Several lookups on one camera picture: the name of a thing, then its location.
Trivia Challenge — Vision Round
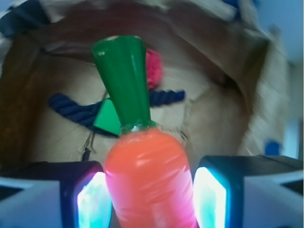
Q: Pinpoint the black lit gripper left finger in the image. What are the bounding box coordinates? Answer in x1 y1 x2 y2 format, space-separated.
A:
0 161 112 228

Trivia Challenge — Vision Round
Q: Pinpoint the black lit gripper right finger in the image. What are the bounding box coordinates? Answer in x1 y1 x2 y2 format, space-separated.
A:
193 155 304 228

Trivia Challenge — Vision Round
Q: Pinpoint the orange toy carrot green stem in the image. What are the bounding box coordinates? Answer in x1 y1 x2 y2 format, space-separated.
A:
92 36 197 228

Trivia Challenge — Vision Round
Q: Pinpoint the green wooden block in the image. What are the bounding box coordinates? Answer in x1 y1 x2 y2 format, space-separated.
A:
93 98 121 136

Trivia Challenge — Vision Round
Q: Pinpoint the brown paper bag bin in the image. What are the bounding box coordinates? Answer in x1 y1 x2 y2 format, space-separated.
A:
0 0 289 168

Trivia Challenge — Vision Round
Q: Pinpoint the red crumpled paper ball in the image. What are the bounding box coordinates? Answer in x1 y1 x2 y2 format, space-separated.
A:
146 49 163 90

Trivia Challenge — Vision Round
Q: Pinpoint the dark blue twisted rope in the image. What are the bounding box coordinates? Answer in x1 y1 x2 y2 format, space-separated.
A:
48 89 186 136

